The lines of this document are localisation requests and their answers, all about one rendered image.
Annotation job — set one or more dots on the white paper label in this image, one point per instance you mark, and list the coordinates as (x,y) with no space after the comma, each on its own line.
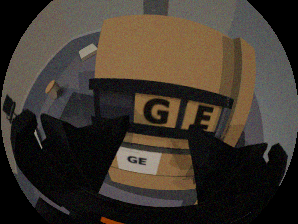
(136,160)

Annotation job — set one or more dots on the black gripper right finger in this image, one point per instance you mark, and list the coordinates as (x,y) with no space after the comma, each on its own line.
(215,163)

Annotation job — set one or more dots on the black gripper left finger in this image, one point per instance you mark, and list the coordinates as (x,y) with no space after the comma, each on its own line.
(92,147)

